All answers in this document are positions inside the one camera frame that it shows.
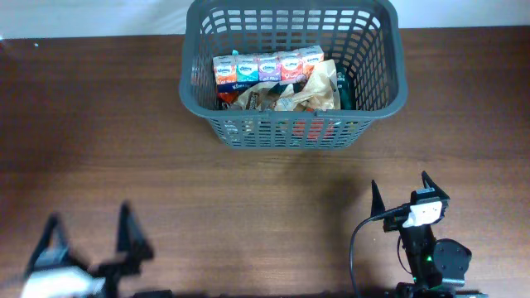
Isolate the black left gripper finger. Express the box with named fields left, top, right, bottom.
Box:
left=116, top=202, right=154, bottom=262
left=24, top=213, right=70, bottom=277

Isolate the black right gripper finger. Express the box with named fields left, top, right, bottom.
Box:
left=422, top=171, right=450, bottom=200
left=370, top=180, right=386, bottom=218

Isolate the green Nescafe coffee bag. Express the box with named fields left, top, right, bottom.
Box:
left=335, top=63, right=354, bottom=110

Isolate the beige paper bag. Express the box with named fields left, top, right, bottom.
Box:
left=274, top=60, right=341, bottom=111

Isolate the brown white snack wrapper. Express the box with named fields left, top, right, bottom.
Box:
left=231, top=82, right=280, bottom=111

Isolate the grey plastic basket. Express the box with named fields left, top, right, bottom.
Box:
left=179, top=0, right=407, bottom=149

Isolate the white tissue multipack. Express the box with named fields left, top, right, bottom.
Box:
left=212, top=46, right=325, bottom=93

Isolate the orange spaghetti packet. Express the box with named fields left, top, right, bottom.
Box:
left=217, top=91, right=239, bottom=110

